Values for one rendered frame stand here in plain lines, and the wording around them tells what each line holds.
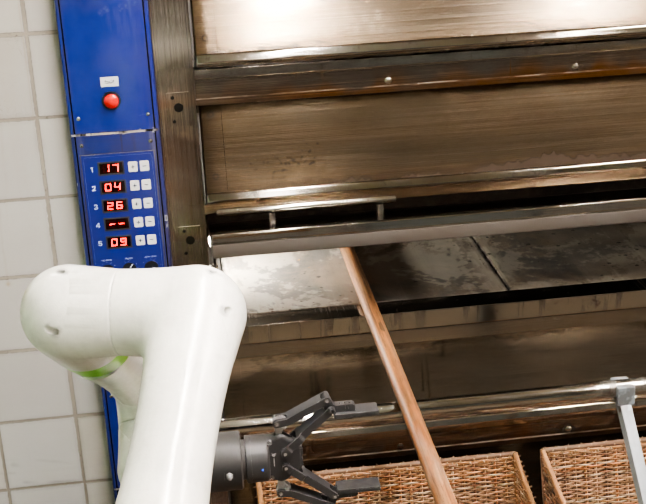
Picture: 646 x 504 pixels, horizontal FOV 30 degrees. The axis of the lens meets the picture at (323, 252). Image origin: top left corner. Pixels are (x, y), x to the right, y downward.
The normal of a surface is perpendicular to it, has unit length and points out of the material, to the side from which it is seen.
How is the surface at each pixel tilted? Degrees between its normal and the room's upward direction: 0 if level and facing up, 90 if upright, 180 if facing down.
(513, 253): 0
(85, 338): 98
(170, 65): 90
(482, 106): 70
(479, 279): 0
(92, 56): 90
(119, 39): 90
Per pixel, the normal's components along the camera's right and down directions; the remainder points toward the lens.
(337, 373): 0.11, 0.01
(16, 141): 0.13, 0.36
